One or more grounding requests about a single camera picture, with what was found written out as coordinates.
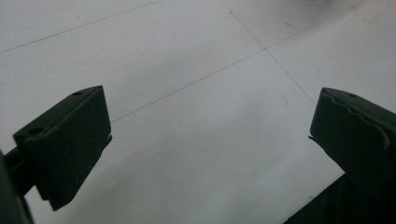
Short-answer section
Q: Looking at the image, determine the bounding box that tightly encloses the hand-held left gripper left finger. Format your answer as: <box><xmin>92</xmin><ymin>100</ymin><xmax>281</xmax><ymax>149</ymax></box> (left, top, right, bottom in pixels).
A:
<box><xmin>12</xmin><ymin>85</ymin><xmax>113</xmax><ymax>212</ymax></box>

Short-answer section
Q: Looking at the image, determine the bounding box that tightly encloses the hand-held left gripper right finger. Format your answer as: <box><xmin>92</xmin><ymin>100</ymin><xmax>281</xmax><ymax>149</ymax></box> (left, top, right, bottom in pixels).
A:
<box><xmin>308</xmin><ymin>87</ymin><xmax>396</xmax><ymax>203</ymax></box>

